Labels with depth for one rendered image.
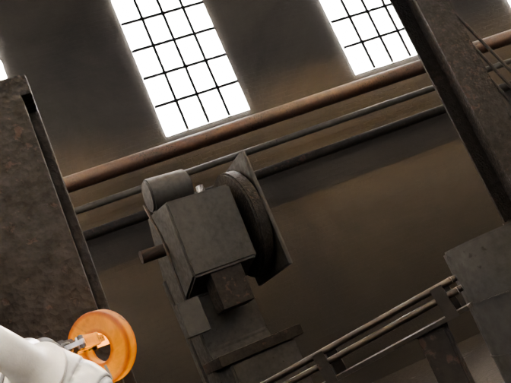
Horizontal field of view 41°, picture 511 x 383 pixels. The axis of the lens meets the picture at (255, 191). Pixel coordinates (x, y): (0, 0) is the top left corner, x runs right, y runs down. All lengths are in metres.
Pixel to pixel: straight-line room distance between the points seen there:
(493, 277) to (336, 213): 4.99
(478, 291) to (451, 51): 2.26
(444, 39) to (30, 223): 4.00
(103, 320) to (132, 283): 6.43
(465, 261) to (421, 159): 5.44
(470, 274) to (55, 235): 2.31
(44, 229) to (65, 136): 6.54
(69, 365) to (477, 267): 2.74
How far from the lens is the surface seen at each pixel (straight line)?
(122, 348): 1.46
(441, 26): 5.43
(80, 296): 1.88
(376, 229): 8.50
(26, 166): 1.98
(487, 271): 3.58
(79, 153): 8.35
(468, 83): 5.28
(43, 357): 1.09
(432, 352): 1.24
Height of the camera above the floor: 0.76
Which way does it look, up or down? 13 degrees up
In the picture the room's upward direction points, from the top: 23 degrees counter-clockwise
